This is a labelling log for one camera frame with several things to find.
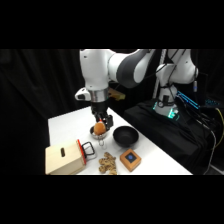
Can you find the yellow wooden object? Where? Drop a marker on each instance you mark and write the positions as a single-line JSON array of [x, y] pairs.
[[117, 95]]

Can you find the black robot stand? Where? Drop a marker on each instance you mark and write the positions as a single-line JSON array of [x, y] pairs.
[[173, 140]]

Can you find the black curtain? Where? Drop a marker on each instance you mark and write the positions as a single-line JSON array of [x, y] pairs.
[[36, 86]]

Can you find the blue lit device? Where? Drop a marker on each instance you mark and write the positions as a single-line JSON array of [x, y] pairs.
[[188, 99]]

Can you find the wooden block with blue square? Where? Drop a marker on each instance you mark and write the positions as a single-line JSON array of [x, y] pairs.
[[130, 160]]

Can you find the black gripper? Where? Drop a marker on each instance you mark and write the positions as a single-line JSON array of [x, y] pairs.
[[99, 106]]

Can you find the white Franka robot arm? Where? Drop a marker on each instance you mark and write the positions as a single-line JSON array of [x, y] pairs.
[[95, 70]]

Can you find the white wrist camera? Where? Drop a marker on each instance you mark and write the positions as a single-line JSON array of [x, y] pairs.
[[82, 94]]

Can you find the light wooden box with slot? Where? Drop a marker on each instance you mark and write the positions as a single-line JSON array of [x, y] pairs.
[[63, 160]]

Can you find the black bowl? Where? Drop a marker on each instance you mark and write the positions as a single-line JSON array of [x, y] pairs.
[[125, 136]]

